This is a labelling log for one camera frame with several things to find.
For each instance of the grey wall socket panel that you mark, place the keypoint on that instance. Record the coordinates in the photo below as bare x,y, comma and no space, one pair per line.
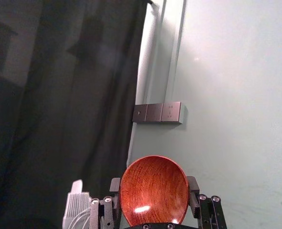
158,112

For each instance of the dark curtain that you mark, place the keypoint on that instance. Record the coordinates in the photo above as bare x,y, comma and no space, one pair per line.
59,107

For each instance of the pale grey ribbed connector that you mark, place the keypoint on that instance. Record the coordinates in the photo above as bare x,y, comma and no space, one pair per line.
76,202

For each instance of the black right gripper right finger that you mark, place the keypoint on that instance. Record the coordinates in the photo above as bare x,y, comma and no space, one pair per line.
208,212

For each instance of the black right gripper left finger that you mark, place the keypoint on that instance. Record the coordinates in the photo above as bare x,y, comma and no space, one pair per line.
108,210

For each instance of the red-brown wooden spoon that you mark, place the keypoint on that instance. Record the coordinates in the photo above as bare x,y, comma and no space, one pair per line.
153,190

